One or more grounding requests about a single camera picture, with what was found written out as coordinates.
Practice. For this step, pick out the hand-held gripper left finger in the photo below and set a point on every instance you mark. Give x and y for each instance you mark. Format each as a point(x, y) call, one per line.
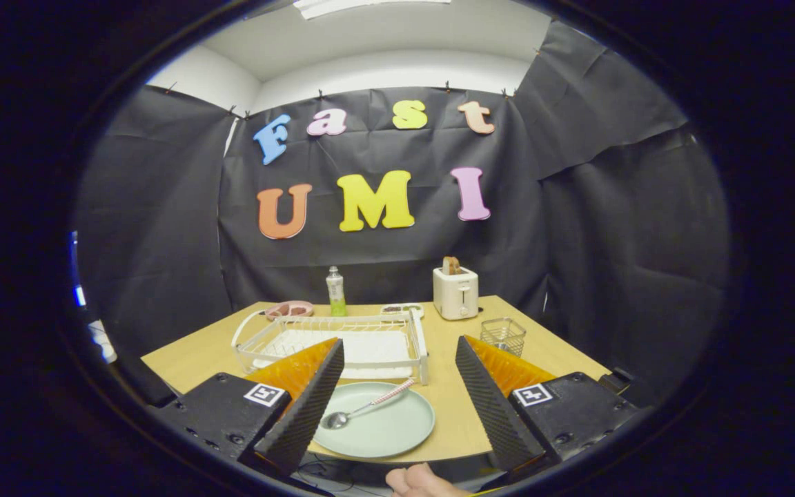
point(311, 407)

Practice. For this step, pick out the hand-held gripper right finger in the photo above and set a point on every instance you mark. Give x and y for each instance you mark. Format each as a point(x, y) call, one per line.
point(491, 407)

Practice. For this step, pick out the mint green plate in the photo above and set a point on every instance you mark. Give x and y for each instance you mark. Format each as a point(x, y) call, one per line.
point(390, 428)

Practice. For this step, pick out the white dish rack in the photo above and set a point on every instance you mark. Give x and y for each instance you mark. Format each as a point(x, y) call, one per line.
point(377, 345)

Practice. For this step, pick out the pink divided plate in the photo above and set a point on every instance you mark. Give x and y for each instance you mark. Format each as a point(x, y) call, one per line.
point(288, 309)

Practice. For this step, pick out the green dish soap bottle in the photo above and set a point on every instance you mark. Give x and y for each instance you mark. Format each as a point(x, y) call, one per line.
point(336, 293)

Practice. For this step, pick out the small white green dish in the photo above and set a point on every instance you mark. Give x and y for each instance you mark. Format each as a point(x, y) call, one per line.
point(401, 310)

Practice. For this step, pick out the white toaster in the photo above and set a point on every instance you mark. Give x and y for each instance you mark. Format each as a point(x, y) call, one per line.
point(455, 297)

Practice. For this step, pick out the brown bread slice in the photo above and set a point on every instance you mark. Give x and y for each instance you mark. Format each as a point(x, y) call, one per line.
point(450, 266)

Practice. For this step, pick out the black backdrop cloth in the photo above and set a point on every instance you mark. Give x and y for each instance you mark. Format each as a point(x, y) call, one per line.
point(577, 241)

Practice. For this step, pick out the white object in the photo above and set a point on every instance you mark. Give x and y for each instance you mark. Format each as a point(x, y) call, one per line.
point(102, 342)

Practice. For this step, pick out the ceiling light panel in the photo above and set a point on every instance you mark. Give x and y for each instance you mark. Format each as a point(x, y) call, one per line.
point(370, 5)

